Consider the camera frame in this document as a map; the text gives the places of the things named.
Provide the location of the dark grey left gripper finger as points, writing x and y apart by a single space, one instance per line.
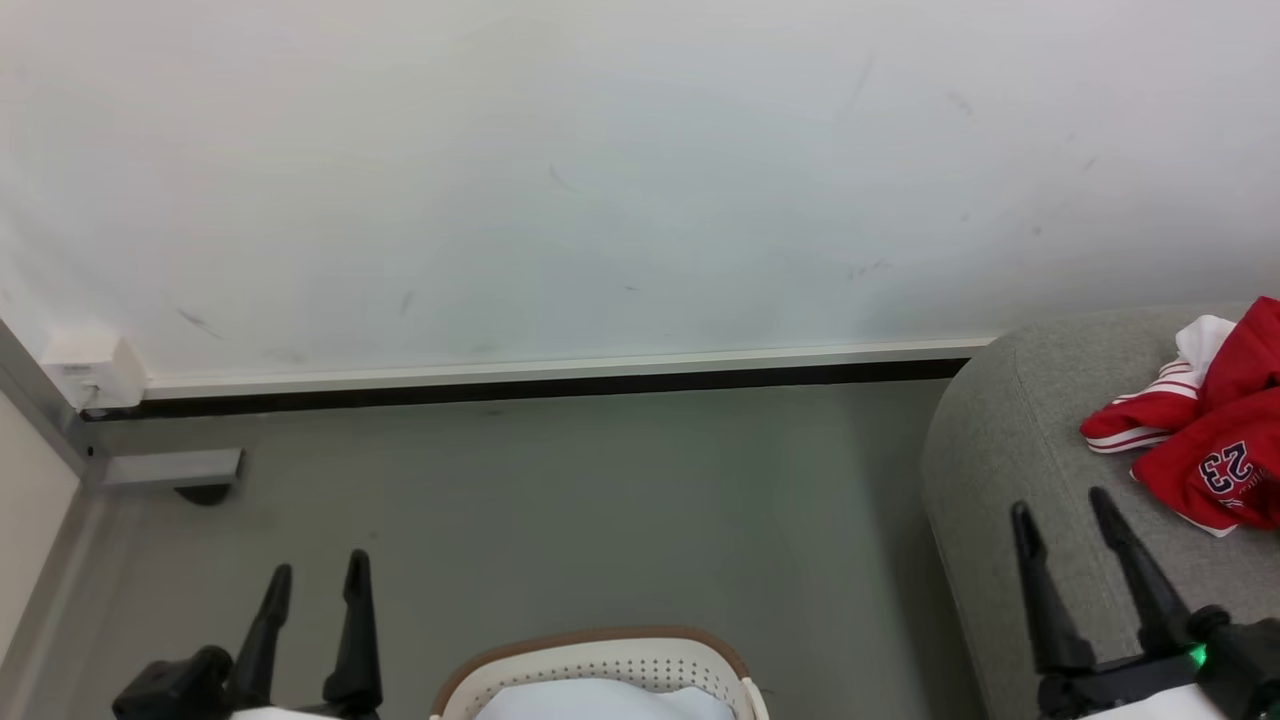
262 640
355 650

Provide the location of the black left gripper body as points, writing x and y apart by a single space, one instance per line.
180 690

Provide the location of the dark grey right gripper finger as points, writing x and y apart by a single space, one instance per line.
1145 590
1050 610

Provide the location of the black right gripper body green band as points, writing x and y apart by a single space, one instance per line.
1240 670

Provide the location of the red jersey with white lining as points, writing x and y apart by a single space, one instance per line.
1140 410

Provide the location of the red and white jersey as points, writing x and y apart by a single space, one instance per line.
1240 420

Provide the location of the white laundry basket brown rim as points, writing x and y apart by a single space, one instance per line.
600 655

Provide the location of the grey fabric sofa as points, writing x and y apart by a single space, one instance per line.
1010 450

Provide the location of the white and black skirting board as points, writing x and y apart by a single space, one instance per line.
550 380

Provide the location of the white wall box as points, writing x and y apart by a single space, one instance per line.
95 368

